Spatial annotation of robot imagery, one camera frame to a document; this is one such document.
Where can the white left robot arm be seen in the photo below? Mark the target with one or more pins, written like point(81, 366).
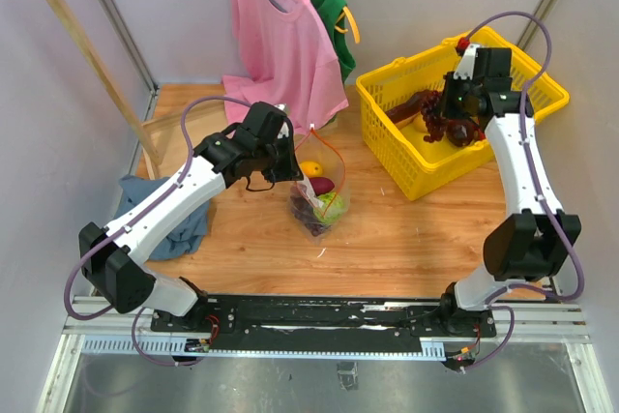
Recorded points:
point(113, 257)

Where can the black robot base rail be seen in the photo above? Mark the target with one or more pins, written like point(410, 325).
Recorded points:
point(325, 325)

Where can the green custard apple toy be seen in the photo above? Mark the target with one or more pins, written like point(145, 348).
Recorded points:
point(332, 206)

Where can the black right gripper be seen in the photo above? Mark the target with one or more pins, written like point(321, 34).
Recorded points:
point(448, 85)

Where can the yellow plastic basket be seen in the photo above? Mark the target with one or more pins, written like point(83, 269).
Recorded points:
point(419, 167)

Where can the dark purple eggplant toy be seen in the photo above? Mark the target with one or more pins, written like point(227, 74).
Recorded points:
point(321, 185)

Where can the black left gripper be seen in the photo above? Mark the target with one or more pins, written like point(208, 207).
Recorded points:
point(291, 170)

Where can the pink t-shirt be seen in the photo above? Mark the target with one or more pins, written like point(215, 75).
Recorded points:
point(289, 59)

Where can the yellow round fruit toy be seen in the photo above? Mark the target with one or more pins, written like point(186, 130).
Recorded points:
point(418, 124)

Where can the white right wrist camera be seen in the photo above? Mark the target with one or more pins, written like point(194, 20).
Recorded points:
point(467, 51)

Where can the orange yellow mango toy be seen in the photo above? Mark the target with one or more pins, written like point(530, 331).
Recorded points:
point(312, 169)

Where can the dark purple grape bunch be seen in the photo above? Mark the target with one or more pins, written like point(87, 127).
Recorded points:
point(303, 212)

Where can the blue cloth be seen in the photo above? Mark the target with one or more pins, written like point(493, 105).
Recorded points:
point(185, 238)

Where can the clear zip top bag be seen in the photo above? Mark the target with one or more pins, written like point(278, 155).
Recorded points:
point(315, 147)

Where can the green t-shirt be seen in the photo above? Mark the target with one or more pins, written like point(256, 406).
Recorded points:
point(333, 17)

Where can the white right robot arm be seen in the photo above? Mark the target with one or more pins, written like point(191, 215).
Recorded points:
point(537, 235)

